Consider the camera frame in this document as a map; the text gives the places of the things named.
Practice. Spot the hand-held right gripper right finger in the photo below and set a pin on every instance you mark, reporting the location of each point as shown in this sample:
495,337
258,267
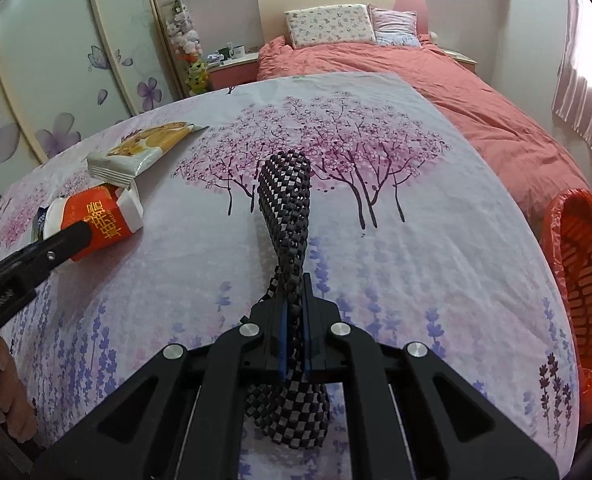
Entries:
316,340

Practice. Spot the person's left hand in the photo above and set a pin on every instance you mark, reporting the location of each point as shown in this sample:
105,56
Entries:
16,400

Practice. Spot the yellow snack wrapper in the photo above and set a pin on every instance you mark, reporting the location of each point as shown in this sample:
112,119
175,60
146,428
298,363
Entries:
168,132

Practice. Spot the green plush toy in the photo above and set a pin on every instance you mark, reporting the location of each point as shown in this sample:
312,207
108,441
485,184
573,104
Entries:
197,77

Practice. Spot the orange trash basket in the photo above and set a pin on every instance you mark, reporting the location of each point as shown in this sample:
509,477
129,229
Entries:
585,270

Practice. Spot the beige headboard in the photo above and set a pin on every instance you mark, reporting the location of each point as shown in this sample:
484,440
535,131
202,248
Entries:
271,10

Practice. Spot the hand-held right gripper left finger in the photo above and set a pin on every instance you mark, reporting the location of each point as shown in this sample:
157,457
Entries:
278,340

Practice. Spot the striped pink pillow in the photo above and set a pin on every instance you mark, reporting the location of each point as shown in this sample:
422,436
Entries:
395,22

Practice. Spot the floral printed blanket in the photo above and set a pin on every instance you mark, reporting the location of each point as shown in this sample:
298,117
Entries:
375,260

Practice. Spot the beige nightstand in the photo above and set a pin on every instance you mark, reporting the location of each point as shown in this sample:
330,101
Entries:
459,59

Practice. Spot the clear tube of plush toys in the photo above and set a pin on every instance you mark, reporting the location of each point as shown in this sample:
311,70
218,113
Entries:
183,30

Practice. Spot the dark mug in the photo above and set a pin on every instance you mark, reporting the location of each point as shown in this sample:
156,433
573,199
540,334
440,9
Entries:
225,52

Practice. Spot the wardrobe with purple flowers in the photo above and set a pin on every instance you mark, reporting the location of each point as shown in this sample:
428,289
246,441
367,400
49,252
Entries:
61,60

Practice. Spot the black checkered hair band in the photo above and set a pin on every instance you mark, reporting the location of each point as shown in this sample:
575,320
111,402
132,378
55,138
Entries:
283,185

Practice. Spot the pink curtain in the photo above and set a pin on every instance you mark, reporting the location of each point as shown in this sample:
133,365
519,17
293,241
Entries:
588,80

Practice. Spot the coral red bedspread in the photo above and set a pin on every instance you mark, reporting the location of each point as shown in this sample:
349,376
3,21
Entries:
455,105

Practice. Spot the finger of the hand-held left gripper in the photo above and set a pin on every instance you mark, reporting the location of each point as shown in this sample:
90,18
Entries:
58,246

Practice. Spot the floral white pillow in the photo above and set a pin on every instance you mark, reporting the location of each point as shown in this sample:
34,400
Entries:
328,25

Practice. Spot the pink nightstand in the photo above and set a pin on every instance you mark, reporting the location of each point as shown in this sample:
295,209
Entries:
231,75

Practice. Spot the white snack packet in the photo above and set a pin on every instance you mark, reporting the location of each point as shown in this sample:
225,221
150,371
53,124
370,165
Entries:
121,165

